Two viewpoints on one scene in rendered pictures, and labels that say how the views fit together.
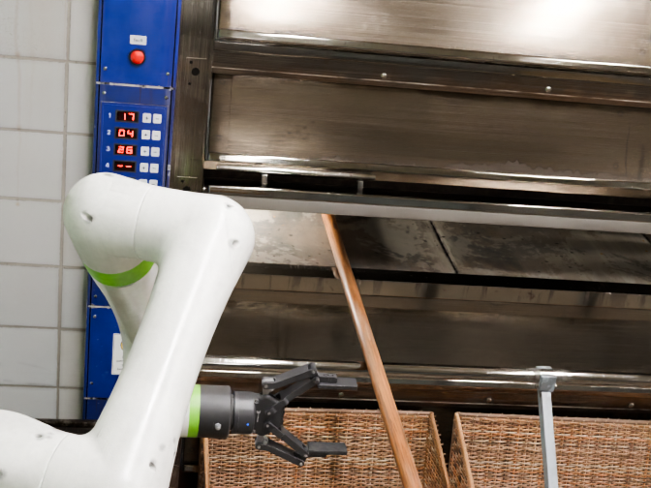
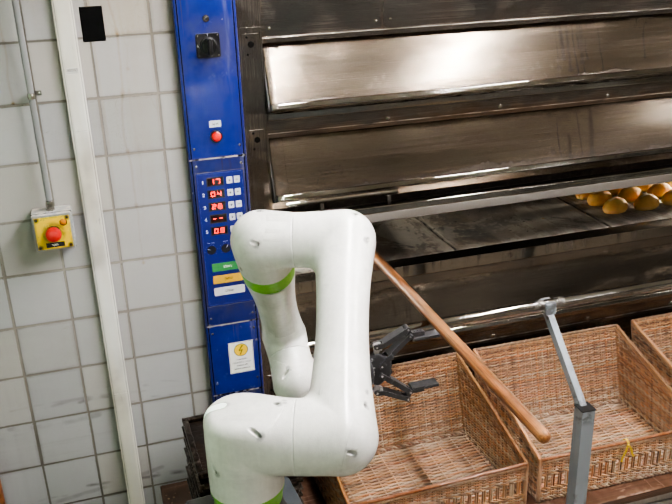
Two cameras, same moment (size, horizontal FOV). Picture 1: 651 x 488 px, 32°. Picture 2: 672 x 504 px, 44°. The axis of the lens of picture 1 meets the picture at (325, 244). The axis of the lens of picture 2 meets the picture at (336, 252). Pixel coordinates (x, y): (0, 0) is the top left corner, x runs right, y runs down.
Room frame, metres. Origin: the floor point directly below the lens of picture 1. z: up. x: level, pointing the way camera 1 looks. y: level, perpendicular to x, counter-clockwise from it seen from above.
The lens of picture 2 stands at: (0.01, 0.35, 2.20)
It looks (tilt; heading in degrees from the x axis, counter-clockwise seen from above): 22 degrees down; 354
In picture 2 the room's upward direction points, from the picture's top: 2 degrees counter-clockwise
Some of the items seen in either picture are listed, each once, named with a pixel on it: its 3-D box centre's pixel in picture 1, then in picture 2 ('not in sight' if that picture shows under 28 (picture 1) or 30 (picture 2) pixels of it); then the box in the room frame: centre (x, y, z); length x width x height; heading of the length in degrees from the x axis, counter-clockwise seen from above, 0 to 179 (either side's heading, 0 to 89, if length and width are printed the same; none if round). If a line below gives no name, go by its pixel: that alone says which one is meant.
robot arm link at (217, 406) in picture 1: (215, 410); not in sight; (1.72, 0.15, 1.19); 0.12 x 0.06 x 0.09; 10
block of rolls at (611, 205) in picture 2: not in sight; (617, 178); (2.98, -1.10, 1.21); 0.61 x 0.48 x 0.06; 10
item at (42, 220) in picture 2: not in sight; (53, 228); (2.14, 0.86, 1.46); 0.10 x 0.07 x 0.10; 100
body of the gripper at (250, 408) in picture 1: (257, 412); (372, 369); (1.73, 0.08, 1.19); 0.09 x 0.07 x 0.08; 100
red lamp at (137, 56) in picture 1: (138, 50); (216, 131); (2.21, 0.42, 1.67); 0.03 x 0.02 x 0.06; 100
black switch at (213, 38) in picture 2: not in sight; (208, 37); (2.20, 0.42, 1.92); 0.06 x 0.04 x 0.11; 100
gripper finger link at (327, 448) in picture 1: (326, 448); (423, 384); (1.75, -0.05, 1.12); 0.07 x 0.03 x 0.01; 100
